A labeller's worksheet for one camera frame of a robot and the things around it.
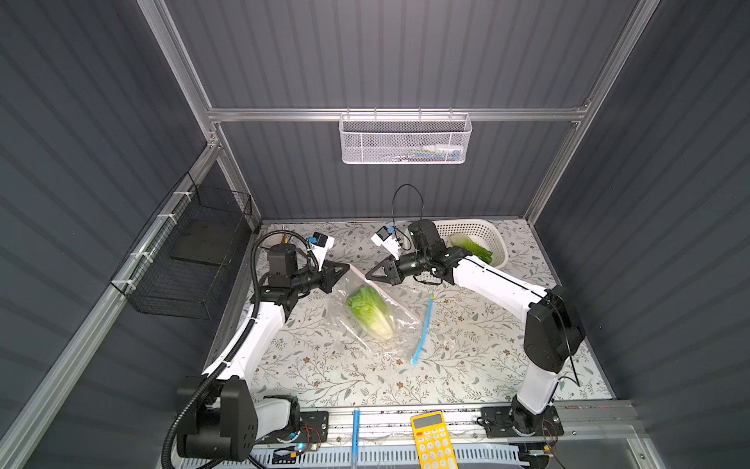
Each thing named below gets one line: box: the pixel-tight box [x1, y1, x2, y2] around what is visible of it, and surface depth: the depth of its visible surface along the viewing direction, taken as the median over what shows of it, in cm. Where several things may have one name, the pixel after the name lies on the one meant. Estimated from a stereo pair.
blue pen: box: [351, 409, 361, 468], surface depth 73 cm
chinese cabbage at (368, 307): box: [344, 285, 396, 342], surface depth 84 cm
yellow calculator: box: [410, 410, 459, 469], surface depth 72 cm
